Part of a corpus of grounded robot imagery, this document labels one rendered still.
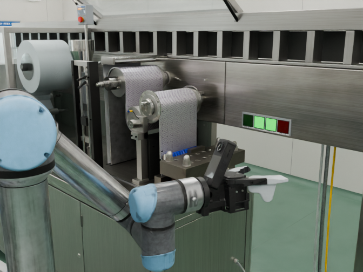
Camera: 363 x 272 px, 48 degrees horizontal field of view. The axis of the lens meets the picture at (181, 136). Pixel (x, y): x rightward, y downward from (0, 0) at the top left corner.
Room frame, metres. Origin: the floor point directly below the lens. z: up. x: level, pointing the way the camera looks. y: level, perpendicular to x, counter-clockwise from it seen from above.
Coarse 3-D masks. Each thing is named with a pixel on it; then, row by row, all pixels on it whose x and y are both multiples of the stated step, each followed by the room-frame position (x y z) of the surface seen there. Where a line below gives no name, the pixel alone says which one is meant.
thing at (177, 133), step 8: (192, 112) 1.87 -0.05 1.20; (160, 120) 1.73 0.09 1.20; (168, 120) 1.76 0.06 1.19; (176, 120) 1.79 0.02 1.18; (184, 120) 1.83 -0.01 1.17; (192, 120) 1.87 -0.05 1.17; (160, 128) 1.73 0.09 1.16; (168, 128) 1.76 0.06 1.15; (176, 128) 1.79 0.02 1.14; (184, 128) 1.83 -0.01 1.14; (192, 128) 1.87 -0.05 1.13; (160, 136) 1.73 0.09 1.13; (168, 136) 1.76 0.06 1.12; (176, 136) 1.79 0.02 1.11; (184, 136) 1.83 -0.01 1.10; (192, 136) 1.87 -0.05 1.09; (160, 144) 1.73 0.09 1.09; (168, 144) 1.76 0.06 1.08; (176, 144) 1.79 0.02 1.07; (184, 144) 1.83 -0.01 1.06; (192, 144) 1.87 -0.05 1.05; (160, 152) 1.73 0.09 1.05
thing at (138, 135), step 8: (136, 120) 1.76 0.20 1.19; (144, 120) 1.76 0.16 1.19; (144, 128) 1.76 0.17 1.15; (136, 136) 1.73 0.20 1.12; (144, 136) 1.76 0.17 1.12; (136, 144) 1.77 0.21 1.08; (144, 144) 1.76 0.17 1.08; (144, 152) 1.76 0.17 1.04; (144, 160) 1.76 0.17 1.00; (144, 168) 1.76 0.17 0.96; (144, 176) 1.76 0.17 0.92
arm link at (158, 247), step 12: (132, 228) 0.85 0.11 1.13; (144, 228) 0.78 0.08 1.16; (156, 228) 0.77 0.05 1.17; (168, 228) 0.78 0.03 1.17; (144, 240) 0.78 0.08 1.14; (156, 240) 0.77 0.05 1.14; (168, 240) 0.78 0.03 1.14; (144, 252) 0.78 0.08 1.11; (156, 252) 0.77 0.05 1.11; (168, 252) 0.78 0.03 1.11; (144, 264) 0.79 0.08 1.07; (156, 264) 0.77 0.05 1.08; (168, 264) 0.78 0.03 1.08
